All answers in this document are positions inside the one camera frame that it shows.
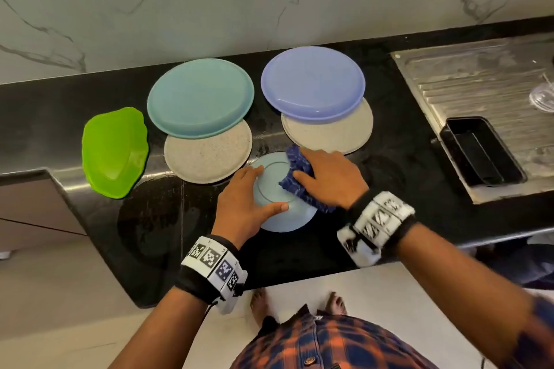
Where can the person's right hand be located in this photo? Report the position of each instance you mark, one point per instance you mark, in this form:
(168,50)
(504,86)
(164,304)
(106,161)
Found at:
(336,178)

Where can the person's left hand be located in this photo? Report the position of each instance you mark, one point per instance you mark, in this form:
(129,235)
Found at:
(241,213)

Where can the blue striped cloth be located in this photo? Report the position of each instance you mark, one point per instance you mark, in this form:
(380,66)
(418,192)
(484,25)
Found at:
(297,165)

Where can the speckled white plate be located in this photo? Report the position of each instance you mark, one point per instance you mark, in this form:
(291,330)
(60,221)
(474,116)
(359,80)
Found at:
(337,135)
(208,161)

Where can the light blue bowl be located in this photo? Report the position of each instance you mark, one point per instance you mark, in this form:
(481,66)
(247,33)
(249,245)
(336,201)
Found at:
(290,213)

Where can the lavender plate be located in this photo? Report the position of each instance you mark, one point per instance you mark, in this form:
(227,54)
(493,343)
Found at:
(313,83)

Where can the teal plate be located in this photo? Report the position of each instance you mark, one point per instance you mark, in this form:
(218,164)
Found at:
(201,98)

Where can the green plate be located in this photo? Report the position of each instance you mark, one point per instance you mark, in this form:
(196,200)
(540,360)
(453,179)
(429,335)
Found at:
(114,152)

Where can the person's left forearm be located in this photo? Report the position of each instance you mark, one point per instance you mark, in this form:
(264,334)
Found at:
(160,334)

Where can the person's right forearm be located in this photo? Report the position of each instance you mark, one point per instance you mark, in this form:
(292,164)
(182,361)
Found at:
(459,295)

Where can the person's left foot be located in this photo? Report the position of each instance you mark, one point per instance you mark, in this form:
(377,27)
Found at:
(259,305)

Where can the person's foot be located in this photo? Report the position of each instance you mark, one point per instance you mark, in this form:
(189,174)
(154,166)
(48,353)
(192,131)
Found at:
(259,305)
(335,304)

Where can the person's right foot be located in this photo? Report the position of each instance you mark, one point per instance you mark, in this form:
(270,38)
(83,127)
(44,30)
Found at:
(335,304)

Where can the right wrist marker band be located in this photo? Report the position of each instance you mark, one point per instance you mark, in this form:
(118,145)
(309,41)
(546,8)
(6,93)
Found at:
(379,222)

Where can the black plastic tray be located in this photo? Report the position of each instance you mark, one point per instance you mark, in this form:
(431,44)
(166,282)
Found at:
(480,150)

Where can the blue orange plaid shirt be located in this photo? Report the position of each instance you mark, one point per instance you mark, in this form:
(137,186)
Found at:
(320,347)

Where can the steel sink drainboard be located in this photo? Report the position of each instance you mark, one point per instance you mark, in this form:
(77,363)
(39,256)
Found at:
(467,79)

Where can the brown lower drawer unit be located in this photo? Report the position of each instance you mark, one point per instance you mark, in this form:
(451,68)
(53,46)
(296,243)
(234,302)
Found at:
(26,217)

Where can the clear plastic lid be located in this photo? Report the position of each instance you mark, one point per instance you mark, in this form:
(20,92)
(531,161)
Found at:
(544,98)

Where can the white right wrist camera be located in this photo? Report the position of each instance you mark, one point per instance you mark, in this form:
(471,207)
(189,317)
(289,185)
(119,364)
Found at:
(355,248)

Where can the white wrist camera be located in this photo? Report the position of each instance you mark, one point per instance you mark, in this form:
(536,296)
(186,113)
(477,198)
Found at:
(355,248)
(234,295)

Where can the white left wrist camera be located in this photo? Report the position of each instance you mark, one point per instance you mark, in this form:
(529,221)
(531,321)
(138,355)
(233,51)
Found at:
(234,295)

